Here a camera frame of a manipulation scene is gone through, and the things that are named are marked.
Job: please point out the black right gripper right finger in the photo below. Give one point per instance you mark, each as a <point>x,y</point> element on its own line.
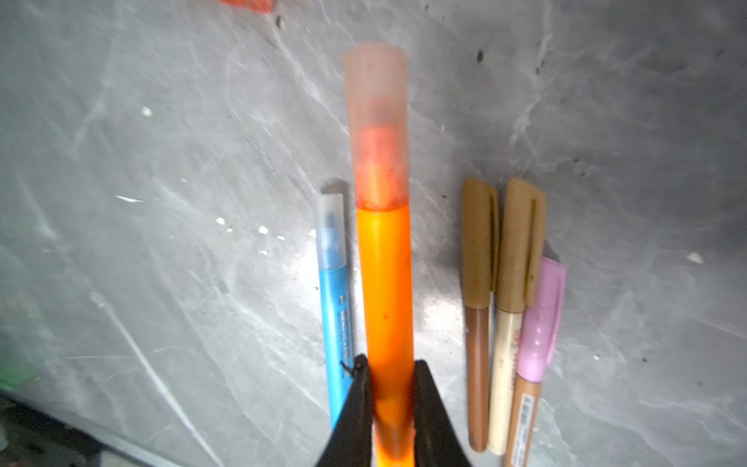
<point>435,443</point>

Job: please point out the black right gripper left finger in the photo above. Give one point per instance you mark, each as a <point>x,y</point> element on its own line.
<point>351,442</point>

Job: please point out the lilac cap brown marker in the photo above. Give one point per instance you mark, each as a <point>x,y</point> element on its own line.
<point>539,336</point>

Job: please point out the orange highlighter group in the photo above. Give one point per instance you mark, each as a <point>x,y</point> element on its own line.
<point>386,268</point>

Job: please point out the dark brown marker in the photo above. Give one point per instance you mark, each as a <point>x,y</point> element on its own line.
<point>479,264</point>

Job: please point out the tan beige marker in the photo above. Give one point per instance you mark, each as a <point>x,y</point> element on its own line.
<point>523,233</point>

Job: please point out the blue highlighter pen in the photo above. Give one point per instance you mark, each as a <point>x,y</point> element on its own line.
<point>335,299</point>

